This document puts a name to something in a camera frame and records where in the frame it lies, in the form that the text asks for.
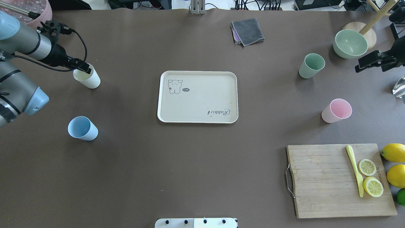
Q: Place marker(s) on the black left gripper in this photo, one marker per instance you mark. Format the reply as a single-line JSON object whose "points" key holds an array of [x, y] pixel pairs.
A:
{"points": [[58, 54]]}

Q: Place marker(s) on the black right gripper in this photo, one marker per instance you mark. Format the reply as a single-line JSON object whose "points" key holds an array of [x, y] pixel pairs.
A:
{"points": [[388, 60]]}

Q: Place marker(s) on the cream plastic cup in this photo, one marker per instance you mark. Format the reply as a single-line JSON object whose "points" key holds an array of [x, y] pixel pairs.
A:
{"points": [[91, 80]]}

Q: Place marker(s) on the pink plastic cup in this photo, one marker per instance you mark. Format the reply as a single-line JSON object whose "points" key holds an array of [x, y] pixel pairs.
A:
{"points": [[337, 110]]}

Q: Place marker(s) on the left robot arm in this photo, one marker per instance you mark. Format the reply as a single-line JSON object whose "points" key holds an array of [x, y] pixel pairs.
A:
{"points": [[19, 94]]}

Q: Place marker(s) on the cream rabbit tray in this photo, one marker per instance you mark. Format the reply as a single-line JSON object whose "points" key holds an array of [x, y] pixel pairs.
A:
{"points": [[198, 97]]}

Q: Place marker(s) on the wooden stand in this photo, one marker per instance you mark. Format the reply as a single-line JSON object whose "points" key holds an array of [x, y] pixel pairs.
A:
{"points": [[367, 29]]}

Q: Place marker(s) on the green bowl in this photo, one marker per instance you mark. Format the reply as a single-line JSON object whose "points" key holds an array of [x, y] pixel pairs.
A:
{"points": [[349, 44]]}

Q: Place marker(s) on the metal scoop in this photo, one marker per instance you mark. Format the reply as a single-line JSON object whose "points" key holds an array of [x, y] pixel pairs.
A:
{"points": [[399, 88]]}

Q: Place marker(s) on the green plastic cup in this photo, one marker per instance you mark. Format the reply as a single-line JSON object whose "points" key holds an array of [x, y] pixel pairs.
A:
{"points": [[312, 64]]}

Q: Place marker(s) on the blue plastic cup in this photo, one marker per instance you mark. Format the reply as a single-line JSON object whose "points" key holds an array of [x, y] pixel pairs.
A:
{"points": [[82, 128]]}

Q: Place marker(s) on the pink bowl with ice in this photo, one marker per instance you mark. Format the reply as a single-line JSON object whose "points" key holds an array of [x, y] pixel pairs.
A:
{"points": [[38, 6]]}

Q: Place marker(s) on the metal rod black tip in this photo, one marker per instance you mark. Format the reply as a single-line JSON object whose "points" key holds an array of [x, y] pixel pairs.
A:
{"points": [[27, 13]]}

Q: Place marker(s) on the yellow plastic knife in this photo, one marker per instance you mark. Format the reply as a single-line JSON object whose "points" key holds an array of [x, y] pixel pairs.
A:
{"points": [[358, 176]]}

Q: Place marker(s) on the whole lemon near board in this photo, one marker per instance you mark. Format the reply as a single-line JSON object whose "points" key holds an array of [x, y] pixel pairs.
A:
{"points": [[394, 152]]}

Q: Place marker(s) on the upper lemon slice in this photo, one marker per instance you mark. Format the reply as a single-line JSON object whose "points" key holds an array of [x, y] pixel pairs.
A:
{"points": [[367, 167]]}

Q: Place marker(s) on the lemon slice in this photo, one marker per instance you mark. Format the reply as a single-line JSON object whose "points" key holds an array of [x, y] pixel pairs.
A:
{"points": [[373, 186], [367, 167]]}

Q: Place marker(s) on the lower lemon slice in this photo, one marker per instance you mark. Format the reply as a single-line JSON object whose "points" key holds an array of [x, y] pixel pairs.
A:
{"points": [[373, 186]]}

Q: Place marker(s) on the grey folded cloth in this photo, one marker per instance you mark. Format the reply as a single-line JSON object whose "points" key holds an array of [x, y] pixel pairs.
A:
{"points": [[249, 31]]}

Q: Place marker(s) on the wooden cutting board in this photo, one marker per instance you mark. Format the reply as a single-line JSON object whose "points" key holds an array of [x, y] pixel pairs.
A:
{"points": [[324, 184]]}

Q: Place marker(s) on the green lime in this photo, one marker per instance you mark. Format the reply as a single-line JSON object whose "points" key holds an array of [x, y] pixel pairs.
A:
{"points": [[400, 197]]}

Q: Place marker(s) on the purple cloth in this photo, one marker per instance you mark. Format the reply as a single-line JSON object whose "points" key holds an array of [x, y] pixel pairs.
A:
{"points": [[235, 36]]}

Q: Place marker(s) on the black frame box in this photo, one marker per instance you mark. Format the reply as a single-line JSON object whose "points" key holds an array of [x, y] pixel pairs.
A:
{"points": [[397, 29]]}

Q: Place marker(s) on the aluminium post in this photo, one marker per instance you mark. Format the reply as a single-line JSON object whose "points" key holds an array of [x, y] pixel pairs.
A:
{"points": [[197, 7]]}

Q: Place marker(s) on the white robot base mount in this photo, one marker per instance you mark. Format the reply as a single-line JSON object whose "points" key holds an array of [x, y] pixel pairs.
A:
{"points": [[196, 223]]}

